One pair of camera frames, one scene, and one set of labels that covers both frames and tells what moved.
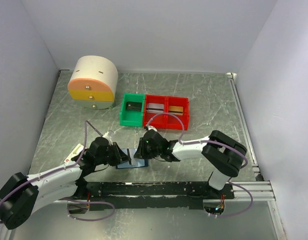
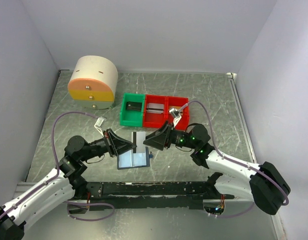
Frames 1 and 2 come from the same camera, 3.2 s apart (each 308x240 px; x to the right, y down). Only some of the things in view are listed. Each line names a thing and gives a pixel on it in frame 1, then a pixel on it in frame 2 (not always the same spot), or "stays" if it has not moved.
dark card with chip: x=134 y=106 stays
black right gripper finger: x=139 y=153 → x=159 y=139
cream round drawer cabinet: x=93 y=82 stays
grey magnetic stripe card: x=154 y=107 stays
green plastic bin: x=130 y=117 stays
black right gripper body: x=149 y=153 → x=178 y=137
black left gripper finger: x=118 y=155 → x=118 y=145
